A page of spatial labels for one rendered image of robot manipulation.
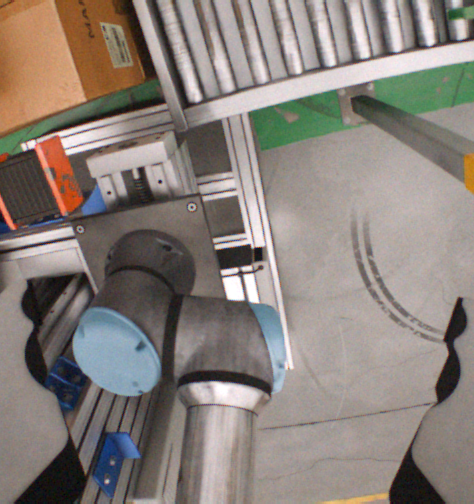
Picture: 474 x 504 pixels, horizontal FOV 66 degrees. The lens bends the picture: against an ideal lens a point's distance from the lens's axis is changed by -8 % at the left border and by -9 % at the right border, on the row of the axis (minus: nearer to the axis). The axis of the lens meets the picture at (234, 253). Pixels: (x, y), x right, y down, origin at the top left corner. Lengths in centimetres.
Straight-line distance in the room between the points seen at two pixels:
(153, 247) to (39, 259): 33
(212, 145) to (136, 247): 88
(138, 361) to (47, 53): 51
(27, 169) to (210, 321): 27
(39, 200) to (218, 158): 103
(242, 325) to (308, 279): 144
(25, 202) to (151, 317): 20
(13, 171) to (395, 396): 239
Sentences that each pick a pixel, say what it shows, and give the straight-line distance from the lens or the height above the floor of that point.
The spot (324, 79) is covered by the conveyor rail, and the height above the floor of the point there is 59.
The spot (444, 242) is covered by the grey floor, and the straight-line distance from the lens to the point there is 200.
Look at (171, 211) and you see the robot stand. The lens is 62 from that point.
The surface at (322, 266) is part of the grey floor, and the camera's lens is 187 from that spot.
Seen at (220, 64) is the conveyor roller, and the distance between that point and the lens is 105.
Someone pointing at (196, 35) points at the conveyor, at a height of 49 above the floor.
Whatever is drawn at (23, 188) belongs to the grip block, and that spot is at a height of 121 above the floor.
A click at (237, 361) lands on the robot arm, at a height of 127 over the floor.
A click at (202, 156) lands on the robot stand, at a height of 21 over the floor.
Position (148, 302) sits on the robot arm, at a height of 121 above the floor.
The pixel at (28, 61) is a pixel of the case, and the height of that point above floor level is 94.
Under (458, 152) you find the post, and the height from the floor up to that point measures 90.
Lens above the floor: 160
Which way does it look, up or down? 62 degrees down
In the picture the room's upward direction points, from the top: 175 degrees counter-clockwise
